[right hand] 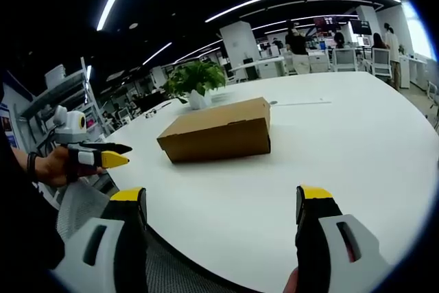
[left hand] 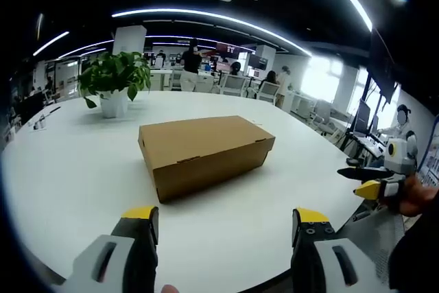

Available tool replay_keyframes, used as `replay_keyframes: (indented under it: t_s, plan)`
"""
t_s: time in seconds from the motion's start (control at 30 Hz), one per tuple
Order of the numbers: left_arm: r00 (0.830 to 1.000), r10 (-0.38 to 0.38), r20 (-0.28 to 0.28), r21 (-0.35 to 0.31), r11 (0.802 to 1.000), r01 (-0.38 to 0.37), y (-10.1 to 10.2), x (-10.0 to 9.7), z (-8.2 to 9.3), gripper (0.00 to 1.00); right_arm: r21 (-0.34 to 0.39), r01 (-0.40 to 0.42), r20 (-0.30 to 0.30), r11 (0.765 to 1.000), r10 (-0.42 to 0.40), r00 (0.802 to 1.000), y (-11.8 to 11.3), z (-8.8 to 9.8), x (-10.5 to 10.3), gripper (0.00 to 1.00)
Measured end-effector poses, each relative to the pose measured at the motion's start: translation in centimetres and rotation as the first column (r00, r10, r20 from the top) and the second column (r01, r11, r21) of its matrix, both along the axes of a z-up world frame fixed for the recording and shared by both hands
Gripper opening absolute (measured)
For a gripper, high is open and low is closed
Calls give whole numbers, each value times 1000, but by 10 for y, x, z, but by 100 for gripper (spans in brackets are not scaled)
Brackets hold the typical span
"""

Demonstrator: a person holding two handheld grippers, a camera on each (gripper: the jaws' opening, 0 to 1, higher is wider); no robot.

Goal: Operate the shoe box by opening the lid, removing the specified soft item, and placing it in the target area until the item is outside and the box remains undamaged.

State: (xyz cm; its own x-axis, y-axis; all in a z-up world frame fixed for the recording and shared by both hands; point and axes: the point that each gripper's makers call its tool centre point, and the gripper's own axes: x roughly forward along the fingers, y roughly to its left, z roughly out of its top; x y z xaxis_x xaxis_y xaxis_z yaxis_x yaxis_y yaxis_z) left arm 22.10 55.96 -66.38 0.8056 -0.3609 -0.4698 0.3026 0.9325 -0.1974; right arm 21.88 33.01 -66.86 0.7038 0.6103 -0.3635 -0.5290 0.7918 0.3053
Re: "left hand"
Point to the brown cardboard shoe box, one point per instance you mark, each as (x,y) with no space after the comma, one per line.
(205,152)

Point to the person's right hand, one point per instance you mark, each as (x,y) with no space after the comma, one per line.
(420,197)

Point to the grey mesh chair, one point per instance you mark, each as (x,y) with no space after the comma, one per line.
(372,241)

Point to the white office chair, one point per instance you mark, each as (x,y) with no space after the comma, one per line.
(267,92)
(233,84)

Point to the black hanging screen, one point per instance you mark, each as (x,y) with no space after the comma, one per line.
(384,66)

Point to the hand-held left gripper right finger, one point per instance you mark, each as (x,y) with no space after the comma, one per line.
(329,262)

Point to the small white desk device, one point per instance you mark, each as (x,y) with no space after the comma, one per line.
(42,122)

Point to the black desk monitor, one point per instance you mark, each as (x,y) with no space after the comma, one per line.
(363,118)

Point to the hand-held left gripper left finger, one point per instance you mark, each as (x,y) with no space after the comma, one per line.
(109,262)

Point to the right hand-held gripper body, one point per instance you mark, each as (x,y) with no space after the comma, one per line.
(399,155)

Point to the green leafy plant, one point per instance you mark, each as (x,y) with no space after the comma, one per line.
(115,73)

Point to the long ceiling light strip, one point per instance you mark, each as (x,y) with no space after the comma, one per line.
(212,16)

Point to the white faceted plant pot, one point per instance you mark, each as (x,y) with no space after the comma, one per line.
(114,104)

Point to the person's left hand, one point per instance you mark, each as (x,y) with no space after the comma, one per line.
(169,289)

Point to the red wall screen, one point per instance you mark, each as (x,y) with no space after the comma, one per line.
(228,49)

